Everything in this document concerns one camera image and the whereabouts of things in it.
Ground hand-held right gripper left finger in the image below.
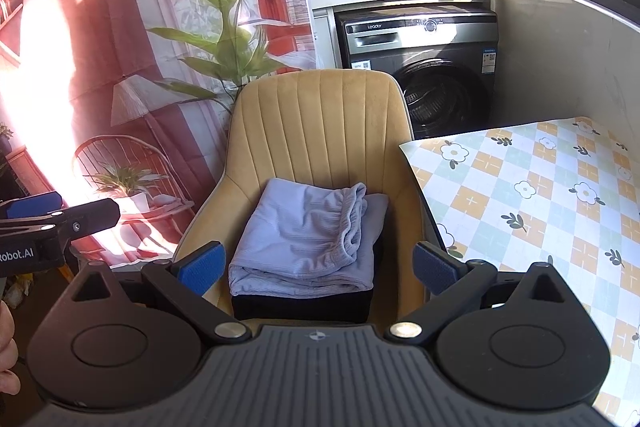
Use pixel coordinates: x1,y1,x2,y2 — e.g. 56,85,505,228
67,241,253,345

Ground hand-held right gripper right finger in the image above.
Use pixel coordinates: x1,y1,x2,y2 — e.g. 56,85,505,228
386,241,572,345

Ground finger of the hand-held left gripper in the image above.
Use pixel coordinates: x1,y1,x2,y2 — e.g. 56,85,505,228
0,191,64,222
50,198,121,243

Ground pale lilac ribbed pants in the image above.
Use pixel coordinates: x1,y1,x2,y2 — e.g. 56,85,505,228
232,193,390,299

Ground pale blue fleece-lined pants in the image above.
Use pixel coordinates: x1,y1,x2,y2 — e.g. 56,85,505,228
229,177,369,281

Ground person's left hand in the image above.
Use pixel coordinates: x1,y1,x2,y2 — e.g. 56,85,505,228
0,299,22,397

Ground floral checked tablecloth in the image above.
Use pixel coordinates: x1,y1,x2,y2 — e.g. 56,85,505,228
398,117,640,425

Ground yellow upholstered chair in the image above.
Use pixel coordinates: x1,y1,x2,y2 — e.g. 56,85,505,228
172,69,436,328

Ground silver washing machine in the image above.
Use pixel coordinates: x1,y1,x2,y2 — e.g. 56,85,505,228
334,4,500,140

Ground printed wall tapestry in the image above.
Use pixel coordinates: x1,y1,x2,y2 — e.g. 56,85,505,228
0,0,318,268

